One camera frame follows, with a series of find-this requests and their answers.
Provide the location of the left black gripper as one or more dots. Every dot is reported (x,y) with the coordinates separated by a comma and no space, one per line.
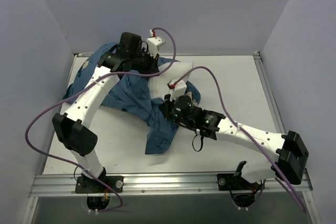
(153,64)

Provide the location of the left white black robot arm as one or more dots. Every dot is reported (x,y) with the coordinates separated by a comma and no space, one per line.
(72,127)

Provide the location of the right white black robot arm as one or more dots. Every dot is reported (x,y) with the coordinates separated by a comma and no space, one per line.
(218,127)

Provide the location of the white pillow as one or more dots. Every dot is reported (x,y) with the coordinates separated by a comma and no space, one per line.
(158,85)

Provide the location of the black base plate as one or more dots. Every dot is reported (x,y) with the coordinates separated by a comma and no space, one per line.
(85,185)
(227,181)

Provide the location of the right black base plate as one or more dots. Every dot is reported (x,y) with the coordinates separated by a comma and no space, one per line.
(227,181)

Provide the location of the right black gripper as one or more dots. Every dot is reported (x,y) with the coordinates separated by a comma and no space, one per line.
(166,107)

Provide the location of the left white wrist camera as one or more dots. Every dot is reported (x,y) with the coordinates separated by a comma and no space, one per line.
(154,43)

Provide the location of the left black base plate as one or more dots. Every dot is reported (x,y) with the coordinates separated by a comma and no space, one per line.
(85,185)

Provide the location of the aluminium front rail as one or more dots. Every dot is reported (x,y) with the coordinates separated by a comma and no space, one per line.
(133,185)

